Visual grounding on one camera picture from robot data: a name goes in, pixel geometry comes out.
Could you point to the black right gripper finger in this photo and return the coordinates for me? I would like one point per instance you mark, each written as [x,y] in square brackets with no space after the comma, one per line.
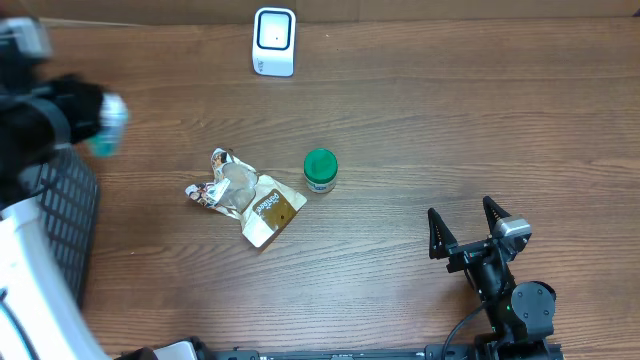
[441,240]
[497,218]

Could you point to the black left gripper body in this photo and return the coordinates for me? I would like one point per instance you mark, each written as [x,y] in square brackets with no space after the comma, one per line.
[82,115]

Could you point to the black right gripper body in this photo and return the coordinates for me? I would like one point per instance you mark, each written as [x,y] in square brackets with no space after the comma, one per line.
[489,277]

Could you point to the small teal white box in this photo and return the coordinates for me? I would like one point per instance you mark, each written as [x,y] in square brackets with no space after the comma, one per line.
[114,117]

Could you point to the green lid jar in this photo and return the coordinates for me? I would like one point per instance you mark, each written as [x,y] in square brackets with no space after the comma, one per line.
[320,170]

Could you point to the brown white snack bag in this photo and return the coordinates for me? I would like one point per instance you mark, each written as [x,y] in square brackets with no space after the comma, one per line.
[262,205]

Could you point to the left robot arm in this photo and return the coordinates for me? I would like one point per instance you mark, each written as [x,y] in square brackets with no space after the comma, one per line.
[40,318]

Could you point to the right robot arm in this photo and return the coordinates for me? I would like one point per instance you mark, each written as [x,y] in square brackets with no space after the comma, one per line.
[520,315]

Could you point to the white barcode scanner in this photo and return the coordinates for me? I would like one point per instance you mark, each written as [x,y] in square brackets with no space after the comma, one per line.
[273,45]

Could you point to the grey plastic mesh basket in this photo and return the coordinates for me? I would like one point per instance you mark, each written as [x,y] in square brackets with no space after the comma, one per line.
[68,194]

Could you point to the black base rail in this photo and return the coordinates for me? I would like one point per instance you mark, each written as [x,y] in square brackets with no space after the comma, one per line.
[350,354]

